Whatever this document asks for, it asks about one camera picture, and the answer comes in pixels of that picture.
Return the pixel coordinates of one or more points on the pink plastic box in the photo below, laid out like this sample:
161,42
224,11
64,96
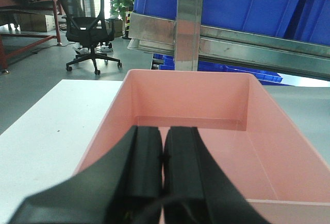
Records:
252,139

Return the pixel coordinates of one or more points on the blue plastic storage bin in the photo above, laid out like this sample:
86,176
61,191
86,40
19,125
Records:
302,20

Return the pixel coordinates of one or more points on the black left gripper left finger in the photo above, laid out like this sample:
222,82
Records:
114,189

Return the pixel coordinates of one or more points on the stainless steel shelf rack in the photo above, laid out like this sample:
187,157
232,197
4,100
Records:
174,28

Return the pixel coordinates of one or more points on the cardboard box under table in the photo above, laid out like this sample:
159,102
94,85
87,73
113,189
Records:
36,22

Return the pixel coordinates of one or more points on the black mesh office chair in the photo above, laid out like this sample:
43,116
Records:
86,25

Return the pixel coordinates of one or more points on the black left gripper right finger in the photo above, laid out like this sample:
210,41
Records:
201,192

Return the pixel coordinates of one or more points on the blue bin on lower shelf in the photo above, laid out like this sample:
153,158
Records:
165,62

